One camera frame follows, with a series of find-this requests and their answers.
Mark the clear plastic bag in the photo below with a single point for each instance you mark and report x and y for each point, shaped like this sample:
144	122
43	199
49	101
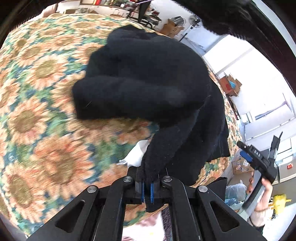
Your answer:
234	192

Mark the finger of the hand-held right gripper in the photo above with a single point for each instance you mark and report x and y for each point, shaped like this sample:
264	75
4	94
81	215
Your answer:
246	156
245	146

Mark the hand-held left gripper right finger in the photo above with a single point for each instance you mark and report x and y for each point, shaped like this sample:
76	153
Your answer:
152	193

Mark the sunflower print blanket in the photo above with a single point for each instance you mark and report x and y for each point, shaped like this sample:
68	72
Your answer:
46	92

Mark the black knit sweater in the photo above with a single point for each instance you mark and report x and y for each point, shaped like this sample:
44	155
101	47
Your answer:
150	81

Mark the grey cabinet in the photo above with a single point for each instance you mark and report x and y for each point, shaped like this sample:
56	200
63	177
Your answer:
285	157

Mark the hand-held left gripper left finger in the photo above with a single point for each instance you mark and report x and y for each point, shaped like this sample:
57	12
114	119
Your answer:
142	192

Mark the dark ribbed cloth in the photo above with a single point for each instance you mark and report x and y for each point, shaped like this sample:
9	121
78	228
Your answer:
231	16

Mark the person's right hand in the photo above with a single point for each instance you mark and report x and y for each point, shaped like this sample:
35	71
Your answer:
266	192

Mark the yellow toy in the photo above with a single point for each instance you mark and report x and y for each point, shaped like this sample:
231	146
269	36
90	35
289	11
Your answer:
279	200

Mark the open cardboard box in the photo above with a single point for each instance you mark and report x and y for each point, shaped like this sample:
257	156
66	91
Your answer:
229	84

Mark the tall cardboard box with fan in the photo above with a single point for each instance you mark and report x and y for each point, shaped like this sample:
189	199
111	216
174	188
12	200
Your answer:
172	27

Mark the black standing fan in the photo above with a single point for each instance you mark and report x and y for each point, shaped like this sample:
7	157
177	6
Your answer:
194	20

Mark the purple floral cloth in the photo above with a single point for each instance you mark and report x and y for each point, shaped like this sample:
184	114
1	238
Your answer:
166	222

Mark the person's right forearm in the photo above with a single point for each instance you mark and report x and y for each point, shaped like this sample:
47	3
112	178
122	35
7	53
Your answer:
256	217

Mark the cardboard box of packets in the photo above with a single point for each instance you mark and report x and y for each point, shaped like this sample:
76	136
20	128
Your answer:
241	165

